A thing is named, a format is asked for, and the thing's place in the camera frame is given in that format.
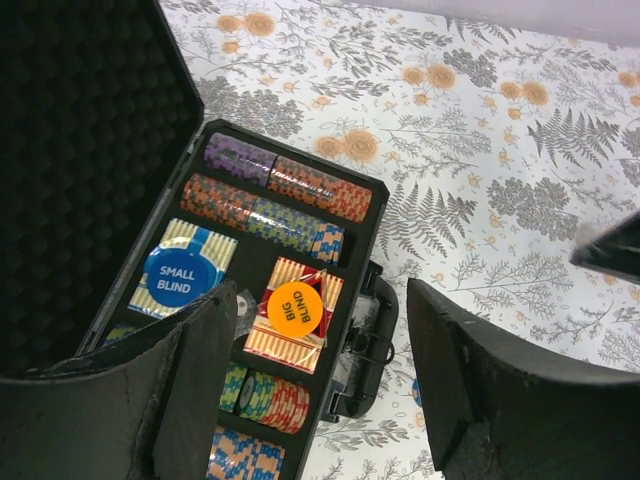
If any green chip row in case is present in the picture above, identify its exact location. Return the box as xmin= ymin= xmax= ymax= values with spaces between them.
xmin=219 ymin=362 xmax=310 ymax=434

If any purple chip row in case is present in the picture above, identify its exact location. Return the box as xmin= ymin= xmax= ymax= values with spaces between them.
xmin=203 ymin=133 xmax=372 ymax=223

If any triangular all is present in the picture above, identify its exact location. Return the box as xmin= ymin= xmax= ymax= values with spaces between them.
xmin=258 ymin=259 xmax=329 ymax=340

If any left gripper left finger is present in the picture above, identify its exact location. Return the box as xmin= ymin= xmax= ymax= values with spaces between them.
xmin=1 ymin=281 xmax=237 ymax=479

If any orange big blind button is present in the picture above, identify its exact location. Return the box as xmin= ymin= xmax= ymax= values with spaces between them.
xmin=266 ymin=281 xmax=324 ymax=338

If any blue poker chip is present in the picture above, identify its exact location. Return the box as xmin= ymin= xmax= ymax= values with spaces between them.
xmin=412 ymin=379 xmax=422 ymax=406

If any clear round dealer button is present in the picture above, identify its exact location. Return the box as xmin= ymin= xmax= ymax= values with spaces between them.
xmin=144 ymin=237 xmax=221 ymax=306

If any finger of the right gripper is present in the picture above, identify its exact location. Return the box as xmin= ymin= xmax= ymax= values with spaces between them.
xmin=569 ymin=210 xmax=639 ymax=285

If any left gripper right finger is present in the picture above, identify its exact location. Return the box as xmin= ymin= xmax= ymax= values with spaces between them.
xmin=407 ymin=279 xmax=639 ymax=479

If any orange green chip row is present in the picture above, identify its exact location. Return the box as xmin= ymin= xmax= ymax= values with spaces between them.
xmin=180 ymin=173 xmax=345 ymax=265

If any blue orange chip row bottom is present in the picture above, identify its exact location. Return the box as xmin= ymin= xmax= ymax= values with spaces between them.
xmin=206 ymin=426 xmax=285 ymax=480

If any red playing card deck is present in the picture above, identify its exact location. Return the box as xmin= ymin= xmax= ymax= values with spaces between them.
xmin=244 ymin=257 xmax=344 ymax=374

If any black poker set case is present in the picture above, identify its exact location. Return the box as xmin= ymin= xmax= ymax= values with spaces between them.
xmin=1 ymin=1 xmax=398 ymax=479

